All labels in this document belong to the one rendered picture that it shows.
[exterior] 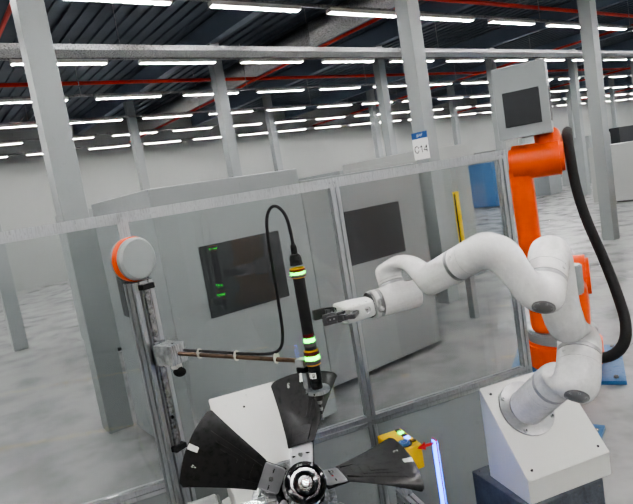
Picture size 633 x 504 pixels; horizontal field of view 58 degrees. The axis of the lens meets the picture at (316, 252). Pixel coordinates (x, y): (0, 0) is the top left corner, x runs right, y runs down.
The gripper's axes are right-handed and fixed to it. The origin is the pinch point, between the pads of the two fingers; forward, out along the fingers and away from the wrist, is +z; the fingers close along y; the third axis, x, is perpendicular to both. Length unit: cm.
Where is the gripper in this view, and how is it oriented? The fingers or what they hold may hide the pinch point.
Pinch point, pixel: (321, 317)
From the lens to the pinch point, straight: 163.7
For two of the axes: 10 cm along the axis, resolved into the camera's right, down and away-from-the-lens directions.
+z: -9.3, 2.0, -3.2
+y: -3.4, -0.6, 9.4
